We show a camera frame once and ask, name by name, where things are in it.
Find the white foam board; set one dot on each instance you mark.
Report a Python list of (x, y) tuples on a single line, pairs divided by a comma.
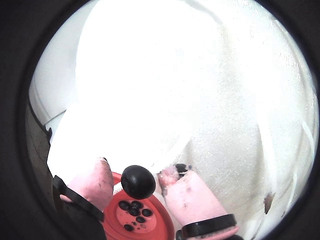
[(225, 100)]

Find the pink-tipped black gripper finger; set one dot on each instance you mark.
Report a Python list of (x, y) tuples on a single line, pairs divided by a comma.
[(95, 185)]

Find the red collapsible silicone cup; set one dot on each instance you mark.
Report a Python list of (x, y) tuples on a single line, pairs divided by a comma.
[(112, 207)]

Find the black bar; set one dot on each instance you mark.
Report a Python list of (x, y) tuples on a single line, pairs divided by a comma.
[(48, 132)]

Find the stained pink-tipped gripper finger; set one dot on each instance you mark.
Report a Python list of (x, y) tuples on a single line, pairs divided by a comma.
[(190, 200)]

